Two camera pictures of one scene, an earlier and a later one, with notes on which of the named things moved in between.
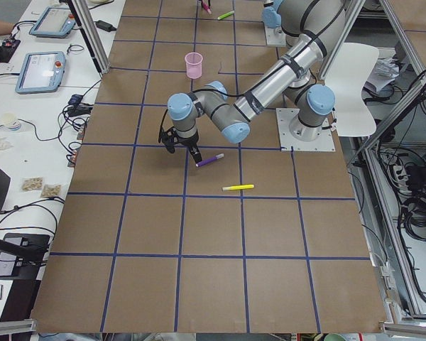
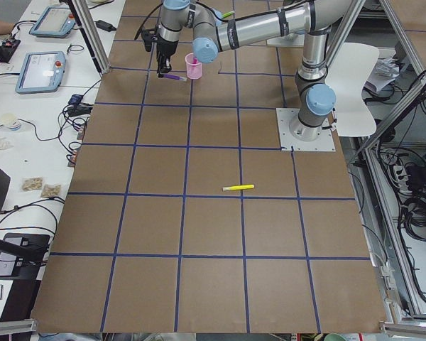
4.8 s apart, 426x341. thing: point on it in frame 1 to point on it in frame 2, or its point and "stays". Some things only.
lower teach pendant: x=40 y=72 stays
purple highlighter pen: x=210 y=160 to x=175 y=77
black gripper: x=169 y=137 to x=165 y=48
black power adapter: x=105 y=25 stays
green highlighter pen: x=226 y=15 stays
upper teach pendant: x=55 y=22 stays
